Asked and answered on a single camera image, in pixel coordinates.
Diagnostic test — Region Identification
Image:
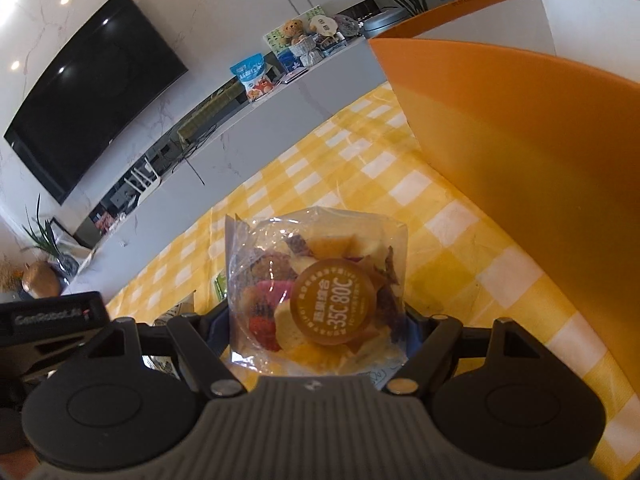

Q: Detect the grey metal trash can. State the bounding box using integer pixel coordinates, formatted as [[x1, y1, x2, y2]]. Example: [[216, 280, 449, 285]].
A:
[[364, 7, 407, 40]]

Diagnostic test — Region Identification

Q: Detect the white television cabinet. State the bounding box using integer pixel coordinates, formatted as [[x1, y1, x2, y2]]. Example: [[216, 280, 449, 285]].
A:
[[60, 35, 392, 302]]

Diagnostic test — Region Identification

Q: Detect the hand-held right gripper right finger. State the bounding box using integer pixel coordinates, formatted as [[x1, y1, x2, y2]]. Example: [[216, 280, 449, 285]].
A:
[[386, 305, 547, 397]]

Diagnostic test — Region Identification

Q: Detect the green plant in vase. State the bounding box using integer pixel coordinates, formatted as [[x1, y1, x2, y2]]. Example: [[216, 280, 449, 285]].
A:
[[20, 194, 82, 282]]

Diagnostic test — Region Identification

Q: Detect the blue snack bag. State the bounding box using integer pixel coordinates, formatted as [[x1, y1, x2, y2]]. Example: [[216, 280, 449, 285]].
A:
[[229, 53, 276, 105]]

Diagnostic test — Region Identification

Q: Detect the orange cardboard box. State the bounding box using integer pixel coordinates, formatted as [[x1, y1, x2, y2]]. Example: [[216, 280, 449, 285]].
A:
[[368, 0, 640, 287]]

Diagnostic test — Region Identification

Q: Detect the black flat television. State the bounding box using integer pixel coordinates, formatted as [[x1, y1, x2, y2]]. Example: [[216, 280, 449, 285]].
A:
[[4, 0, 190, 206]]

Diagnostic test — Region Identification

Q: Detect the yellow checkered tablecloth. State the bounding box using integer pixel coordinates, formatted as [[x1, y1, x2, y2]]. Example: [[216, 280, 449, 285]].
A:
[[102, 82, 640, 461]]

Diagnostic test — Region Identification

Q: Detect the round golden vase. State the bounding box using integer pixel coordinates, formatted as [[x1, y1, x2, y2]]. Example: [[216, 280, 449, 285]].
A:
[[21, 261, 62, 299]]

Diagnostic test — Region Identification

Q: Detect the dried fruit snack packet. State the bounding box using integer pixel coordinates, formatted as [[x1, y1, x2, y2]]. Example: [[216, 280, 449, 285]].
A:
[[223, 207, 409, 379]]

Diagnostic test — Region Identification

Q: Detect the green patterned box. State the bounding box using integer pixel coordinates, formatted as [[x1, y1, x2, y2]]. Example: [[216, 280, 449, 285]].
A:
[[263, 27, 291, 55]]

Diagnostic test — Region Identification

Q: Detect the blue tissue box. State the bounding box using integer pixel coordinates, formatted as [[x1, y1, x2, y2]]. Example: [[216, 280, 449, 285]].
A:
[[287, 42, 326, 69]]

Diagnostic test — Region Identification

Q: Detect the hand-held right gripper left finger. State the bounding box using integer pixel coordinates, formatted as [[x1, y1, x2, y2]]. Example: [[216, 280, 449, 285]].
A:
[[82, 310, 244, 397]]

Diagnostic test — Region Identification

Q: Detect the round white plush toy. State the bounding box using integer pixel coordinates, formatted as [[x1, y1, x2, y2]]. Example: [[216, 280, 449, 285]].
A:
[[307, 15, 339, 39]]

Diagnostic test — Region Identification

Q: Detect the brown teddy bear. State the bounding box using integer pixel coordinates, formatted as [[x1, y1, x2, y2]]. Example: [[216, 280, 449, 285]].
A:
[[279, 19, 306, 46]]

